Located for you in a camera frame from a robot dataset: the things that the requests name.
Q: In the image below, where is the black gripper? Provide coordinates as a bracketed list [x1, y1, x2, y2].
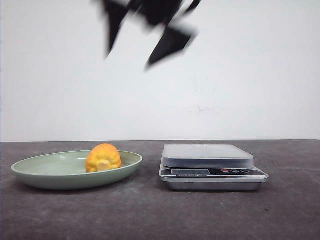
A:
[101, 0, 199, 73]

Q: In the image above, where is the silver digital kitchen scale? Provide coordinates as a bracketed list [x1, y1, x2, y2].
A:
[159, 143, 269, 191]

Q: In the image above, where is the green oval plate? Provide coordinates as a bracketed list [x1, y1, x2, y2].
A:
[11, 150, 143, 190]

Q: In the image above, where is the yellow toy corn cob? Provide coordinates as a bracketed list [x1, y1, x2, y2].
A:
[85, 143, 122, 173]

